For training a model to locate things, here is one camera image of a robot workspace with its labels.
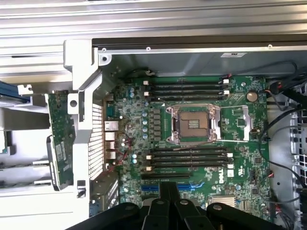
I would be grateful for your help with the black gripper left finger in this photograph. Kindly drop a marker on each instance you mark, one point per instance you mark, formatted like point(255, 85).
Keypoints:
point(153, 215)

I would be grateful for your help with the blue expansion slot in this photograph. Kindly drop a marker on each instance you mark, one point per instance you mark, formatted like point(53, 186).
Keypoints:
point(149, 187)

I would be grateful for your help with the green Dell motherboard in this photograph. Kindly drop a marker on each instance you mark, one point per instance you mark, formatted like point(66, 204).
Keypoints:
point(242, 155)

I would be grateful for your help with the silver network port block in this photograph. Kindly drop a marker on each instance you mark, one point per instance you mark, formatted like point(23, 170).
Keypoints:
point(111, 126)

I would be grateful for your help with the blue flat part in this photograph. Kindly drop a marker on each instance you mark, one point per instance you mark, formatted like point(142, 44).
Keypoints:
point(9, 91)

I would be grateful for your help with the green graphics card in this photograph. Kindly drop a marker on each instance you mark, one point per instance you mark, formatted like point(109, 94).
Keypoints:
point(60, 131)

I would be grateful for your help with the RAM slot with white latches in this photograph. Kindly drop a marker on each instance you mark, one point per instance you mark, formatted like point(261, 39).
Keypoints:
point(172, 157)
point(168, 83)
point(168, 93)
point(172, 168)

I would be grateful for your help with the white label sticker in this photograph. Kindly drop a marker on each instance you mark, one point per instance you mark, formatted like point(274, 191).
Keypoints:
point(233, 54)

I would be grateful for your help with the black expansion slot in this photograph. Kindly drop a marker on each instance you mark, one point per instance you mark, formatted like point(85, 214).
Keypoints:
point(165, 176)

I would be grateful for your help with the silver finned chipset heatsink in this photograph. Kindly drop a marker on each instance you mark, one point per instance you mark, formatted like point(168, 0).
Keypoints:
point(223, 201)

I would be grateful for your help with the silver USB port stack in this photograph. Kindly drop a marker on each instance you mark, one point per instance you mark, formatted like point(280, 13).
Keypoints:
point(110, 146)

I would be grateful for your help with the perforated metal disk bay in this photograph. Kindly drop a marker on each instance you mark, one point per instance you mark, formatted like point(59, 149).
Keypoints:
point(298, 143)

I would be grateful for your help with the white plastic parts rack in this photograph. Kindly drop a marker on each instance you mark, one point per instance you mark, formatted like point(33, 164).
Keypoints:
point(84, 72)

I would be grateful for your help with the CPU socket with metal frame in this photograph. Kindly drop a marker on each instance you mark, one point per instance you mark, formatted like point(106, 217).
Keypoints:
point(192, 124)

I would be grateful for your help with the blue rear port connector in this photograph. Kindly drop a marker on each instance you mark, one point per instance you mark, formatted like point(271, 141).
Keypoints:
point(112, 110)

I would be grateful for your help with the RAM slot with black latches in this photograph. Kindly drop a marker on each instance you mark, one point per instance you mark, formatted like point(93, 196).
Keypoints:
point(172, 163)
point(168, 88)
point(168, 97)
point(172, 152)

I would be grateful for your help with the round coin cell battery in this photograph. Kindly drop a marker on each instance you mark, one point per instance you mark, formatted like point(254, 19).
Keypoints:
point(251, 96)

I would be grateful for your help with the silver metal PC case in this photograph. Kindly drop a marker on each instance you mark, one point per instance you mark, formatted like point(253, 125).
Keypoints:
point(168, 62)

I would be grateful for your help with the silver socket cover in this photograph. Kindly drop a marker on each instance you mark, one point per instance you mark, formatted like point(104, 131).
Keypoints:
point(247, 119)

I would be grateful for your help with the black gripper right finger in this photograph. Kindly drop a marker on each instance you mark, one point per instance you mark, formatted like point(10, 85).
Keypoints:
point(192, 215)

